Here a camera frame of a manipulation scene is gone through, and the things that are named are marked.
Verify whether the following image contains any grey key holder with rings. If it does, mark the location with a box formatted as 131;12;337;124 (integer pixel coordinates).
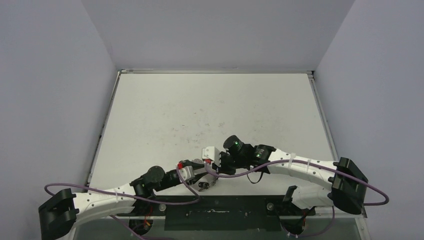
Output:
191;172;218;192

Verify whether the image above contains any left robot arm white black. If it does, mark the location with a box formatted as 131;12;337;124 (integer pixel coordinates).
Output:
38;160;207;240

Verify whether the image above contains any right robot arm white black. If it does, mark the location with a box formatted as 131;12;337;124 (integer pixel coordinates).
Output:
212;135;368;215

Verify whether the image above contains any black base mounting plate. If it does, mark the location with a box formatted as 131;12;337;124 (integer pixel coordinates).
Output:
129;195;316;232

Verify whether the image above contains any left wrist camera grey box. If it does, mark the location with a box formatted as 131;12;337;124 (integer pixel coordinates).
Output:
176;162;195;183

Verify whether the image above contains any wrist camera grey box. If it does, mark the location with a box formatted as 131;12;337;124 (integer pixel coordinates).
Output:
201;146;221;167
176;162;195;183

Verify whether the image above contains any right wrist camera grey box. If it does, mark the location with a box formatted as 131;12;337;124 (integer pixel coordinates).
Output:
201;146;221;167

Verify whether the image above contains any black loop cable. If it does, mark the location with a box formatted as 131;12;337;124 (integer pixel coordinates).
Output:
246;171;265;185

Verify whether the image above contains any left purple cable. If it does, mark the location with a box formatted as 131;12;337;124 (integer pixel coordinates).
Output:
43;167;202;240

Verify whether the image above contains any purple cable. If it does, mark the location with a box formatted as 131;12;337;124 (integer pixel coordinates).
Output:
43;167;202;240
204;159;390;207

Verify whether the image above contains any aluminium table frame rail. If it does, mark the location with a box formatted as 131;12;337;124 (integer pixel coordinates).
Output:
307;70;367;215

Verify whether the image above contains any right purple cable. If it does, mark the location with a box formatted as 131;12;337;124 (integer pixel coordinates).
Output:
204;159;390;207

